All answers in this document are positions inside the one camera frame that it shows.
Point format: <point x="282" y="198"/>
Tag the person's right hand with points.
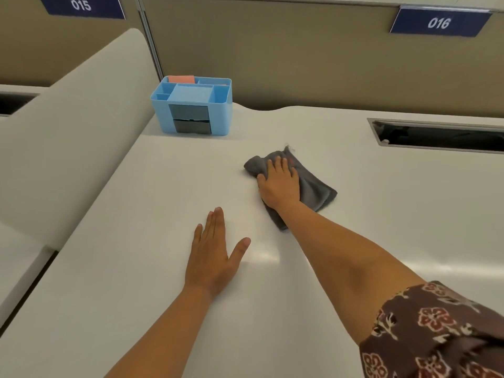
<point x="278" y="188"/>

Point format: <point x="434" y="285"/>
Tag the person's left hand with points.
<point x="208" y="267"/>

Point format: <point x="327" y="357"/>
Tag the person's left middle finger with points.
<point x="214" y="232"/>

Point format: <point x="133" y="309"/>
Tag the person's right little finger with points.
<point x="294" y="173"/>

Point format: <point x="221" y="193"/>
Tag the person's left little finger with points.
<point x="197" y="236"/>

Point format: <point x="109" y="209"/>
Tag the person's right thumb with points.
<point x="262" y="181"/>

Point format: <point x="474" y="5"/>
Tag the person's left thumb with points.
<point x="240" y="251"/>

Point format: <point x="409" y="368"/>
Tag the person's right middle finger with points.
<point x="279" y="166"/>

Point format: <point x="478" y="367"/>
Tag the grey cleaning cloth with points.
<point x="315" y="188"/>

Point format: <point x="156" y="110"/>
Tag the person's right forearm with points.
<point x="338" y="263"/>

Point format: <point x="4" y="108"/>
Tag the person's left forearm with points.
<point x="165" y="334"/>

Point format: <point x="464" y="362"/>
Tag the blue plastic desk organiser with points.
<point x="189" y="110"/>

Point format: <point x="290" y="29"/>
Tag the pink sponge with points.
<point x="181" y="79"/>

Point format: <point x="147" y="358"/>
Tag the white desk divider panel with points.
<point x="71" y="153"/>

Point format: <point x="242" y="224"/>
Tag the blue number sign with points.
<point x="80" y="5"/>
<point x="439" y="22"/>

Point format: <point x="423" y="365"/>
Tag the brown floral sleeve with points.
<point x="433" y="334"/>

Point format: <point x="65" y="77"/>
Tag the grey partition post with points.
<point x="149" y="39"/>

